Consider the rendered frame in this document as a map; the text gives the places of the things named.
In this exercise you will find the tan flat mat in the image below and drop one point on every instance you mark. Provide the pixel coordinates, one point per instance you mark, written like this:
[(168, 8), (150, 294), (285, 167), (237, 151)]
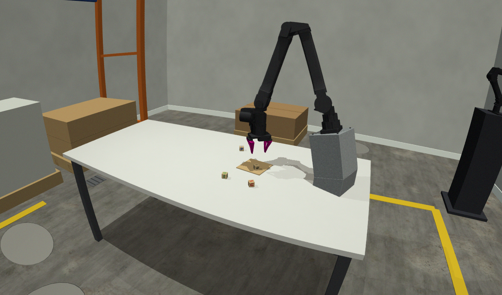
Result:
[(248, 166)]

